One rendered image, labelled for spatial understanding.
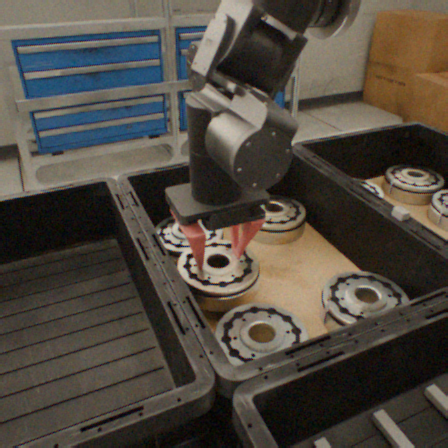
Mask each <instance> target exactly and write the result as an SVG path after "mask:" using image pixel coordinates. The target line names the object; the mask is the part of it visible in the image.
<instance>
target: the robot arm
mask: <svg viewBox="0 0 448 448"><path fill-rule="evenodd" d="M320 4H321V0H223V1H222V3H221V5H220V7H219V8H218V10H217V12H216V14H215V16H214V17H213V18H212V21H211V22H210V24H209V26H208V28H207V30H206V33H205V35H204V37H203V39H202V41H201V44H200V46H199V49H198V50H197V53H196V55H195V58H194V60H193V64H192V66H191V69H193V70H194V71H195V72H197V73H198V74H200V75H201V76H203V77H204V78H209V79H210V80H212V81H214V82H216V83H218V84H220V85H221V86H223V87H225V88H226V89H216V88H215V87H213V86H212V85H210V83H208V84H206V86H205V88H204V89H203V90H202V91H201V92H198V93H191V94H190V95H189V96H188V97H187V98H186V112H187V127H188V144H189V176H190V182H189V183H185V184H180V185H176V186H171V187H168V188H166V199H167V201H168V204H169V206H170V212H171V214H172V215H173V217H174V219H175V220H176V221H177V223H178V224H179V226H180V228H181V230H182V231H183V233H184V235H185V236H186V238H187V241H188V244H189V246H190V249H191V252H192V255H193V258H194V260H195V262H196V264H197V266H198V268H199V269H200V270H203V266H204V260H205V250H206V240H207V235H206V232H205V231H204V230H203V228H202V227H201V225H200V224H199V222H198V221H199V220H202V224H203V226H204V227H205V229H206V230H207V231H215V230H219V229H223V228H227V227H229V231H230V241H231V247H232V253H233V254H234V255H235V257H236V258H237V260H239V259H240V258H241V256H242V254H243V253H244V251H245V249H246V247H247V246H248V244H249V241H251V240H252V239H253V237H254V236H255V235H256V234H257V232H258V231H259V230H260V229H261V227H262V226H263V225H264V224H265V221H266V211H265V210H264V209H263V208H262V207H261V206H260V205H263V204H264V205H265V206H266V207H269V204H270V203H269V193H268V192H267V191H266V189H268V188H270V187H271V186H273V185H274V184H276V183H277V182H279V181H280V180H281V179H282V178H283V177H284V176H285V175H286V173H287V171H288V168H289V166H290V163H291V161H292V156H293V147H292V140H293V139H294V137H295V135H296V133H297V130H298V122H297V120H296V119H295V118H293V117H292V114H290V113H289V114H288V113H287V112H286V111H285V110H283V109H282V108H280V107H279V104H277V103H275V101H274V100H275V98H276V96H277V94H278V93H279V92H281V93H283V92H284V88H285V86H286V84H287V82H288V80H289V79H290V77H291V75H292V73H293V71H294V68H295V64H296V61H297V59H298V58H299V56H300V53H301V51H302V50H303V49H304V47H305V45H306V44H307V42H308V40H309V39H308V38H307V37H305V36H303V35H304V33H305V32H306V30H307V28H308V27H309V25H310V23H311V22H312V21H313V19H314V16H315V14H316V12H317V11H318V10H319V8H320ZM264 12H265V13H266V14H268V15H269V16H268V18H267V20H266V21H264V20H262V17H263V13H264ZM215 69H216V70H218V71H220V72H222V73H224V74H226V75H228V76H229V77H234V78H236V79H238V80H240V81H242V82H244V83H246V84H247V85H249V86H251V87H253V88H252V89H251V88H248V87H247V86H245V85H243V84H241V83H239V82H237V81H235V80H233V79H231V78H229V77H225V76H223V75H221V74H219V73H217V72H215ZM227 89H228V90H227ZM229 91H230V92H229ZM242 223H243V224H244V230H243V232H242V235H241V238H240V240H239V228H240V224H242Z"/></svg>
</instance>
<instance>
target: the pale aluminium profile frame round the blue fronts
mask: <svg viewBox="0 0 448 448"><path fill-rule="evenodd" d="M129 5H130V13H131V16H130V18H138V12H137V4H136V0H129ZM162 10H163V15H162V18H164V19H165V28H163V35H164V46H161V47H162V52H165V60H166V72H167V82H161V83H153V84H145V85H137V86H128V87H121V88H112V89H105V90H96V91H89V92H80V93H73V94H65V95H58V96H49V97H42V98H33V99H26V100H19V101H17V99H16V96H15V92H14V89H13V85H12V82H11V79H10V75H9V68H8V67H17V65H16V61H15V60H6V58H5V55H4V52H3V49H2V45H1V41H0V84H1V87H2V91H3V94H4V97H5V100H6V107H7V110H8V112H9V116H10V119H11V123H12V126H13V129H14V132H15V135H16V141H17V145H18V148H19V151H20V155H21V157H22V161H23V164H24V167H25V171H26V173H27V180H28V184H29V187H30V189H31V190H34V189H39V188H49V187H54V186H60V185H65V184H70V183H75V182H81V181H85V180H91V179H96V178H101V177H113V176H117V175H121V174H124V173H127V172H133V171H137V170H143V169H148V168H153V167H158V166H164V165H169V164H174V163H185V162H189V156H188V157H185V156H183V155H182V154H181V152H180V146H181V145H182V144H183V143H184V142H185V141H186V140H188V131H182V132H179V127H180V120H178V116H180V114H179V111H178V108H177V106H179V99H178V98H177V93H176V92H177V91H185V90H192V88H191V85H190V82H189V79H185V80H177V81H176V79H175V51H176V45H174V35H173V20H172V5H171V0H162ZM168 18H169V21H170V27H168ZM301 60H302V51H301V53H300V56H299V58H298V59H297V61H296V64H295V68H294V71H293V73H292V75H291V77H292V79H291V90H290V94H285V100H286V99H290V101H289V111H287V110H286V109H284V110H285V111H286V112H287V113H288V114H289V113H290V114H292V117H293V118H295V119H297V109H298V99H299V89H300V80H301ZM162 93H168V96H169V100H166V106H167V107H169V110H170V111H168V112H167V118H168V117H170V122H168V130H169V132H166V133H165V135H159V134H154V135H149V136H143V137H144V138H142V139H136V140H131V141H125V142H119V143H114V144H108V145H102V146H97V147H91V148H85V149H80V150H74V151H69V152H63V151H57V152H52V154H48V155H41V156H35V157H32V156H31V153H30V152H34V151H39V149H38V145H37V143H34V142H31V141H30V139H35V135H34V132H32V133H27V131H28V130H29V129H30V127H32V124H31V120H24V121H22V119H21V116H20V112H23V111H31V110H38V109H45V108H52V107H60V106H67V105H74V104H81V103H89V102H98V101H107V100H117V99H125V98H133V97H140V96H148V95H156V94H162ZM166 144H168V145H170V146H171V147H172V151H171V150H170V148H169V147H168V145H166ZM149 146H157V147H158V148H159V149H160V151H161V152H162V153H163V154H164V155H165V156H166V157H167V158H168V159H167V161H163V162H158V163H152V164H147V165H138V166H133V167H128V168H123V169H118V170H113V171H108V172H103V173H99V174H93V175H88V176H83V177H79V178H73V179H68V180H64V181H59V182H54V183H49V184H45V183H41V182H40V181H39V180H38V179H37V178H36V172H37V170H38V169H39V168H40V167H41V166H43V165H48V164H54V163H59V162H65V161H69V160H75V159H81V158H86V157H91V156H97V155H102V154H107V153H113V152H118V151H124V150H129V149H134V148H140V147H149Z"/></svg>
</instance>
